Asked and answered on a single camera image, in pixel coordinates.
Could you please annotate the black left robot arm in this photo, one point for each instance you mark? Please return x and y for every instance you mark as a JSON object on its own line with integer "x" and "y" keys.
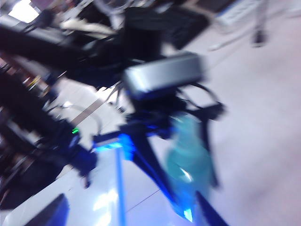
{"x": 58, "y": 51}

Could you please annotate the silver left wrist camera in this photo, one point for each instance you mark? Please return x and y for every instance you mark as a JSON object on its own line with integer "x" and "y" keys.
{"x": 162, "y": 73}

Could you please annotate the teal spray bottle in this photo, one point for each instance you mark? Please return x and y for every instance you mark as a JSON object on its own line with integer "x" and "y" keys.
{"x": 188, "y": 160}

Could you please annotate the clear plastic sprayer lid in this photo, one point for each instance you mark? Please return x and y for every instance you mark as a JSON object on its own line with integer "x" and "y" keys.
{"x": 184, "y": 118}

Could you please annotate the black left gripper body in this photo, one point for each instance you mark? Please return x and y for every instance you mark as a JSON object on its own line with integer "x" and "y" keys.
{"x": 155, "y": 117}

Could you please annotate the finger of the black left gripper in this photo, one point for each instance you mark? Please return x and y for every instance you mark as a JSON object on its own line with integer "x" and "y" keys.
{"x": 150, "y": 155}
{"x": 212, "y": 153}

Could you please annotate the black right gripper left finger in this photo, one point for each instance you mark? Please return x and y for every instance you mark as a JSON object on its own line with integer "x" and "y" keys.
{"x": 50, "y": 214}

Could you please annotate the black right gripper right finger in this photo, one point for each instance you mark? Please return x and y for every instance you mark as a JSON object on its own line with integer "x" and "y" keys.
{"x": 209, "y": 212}

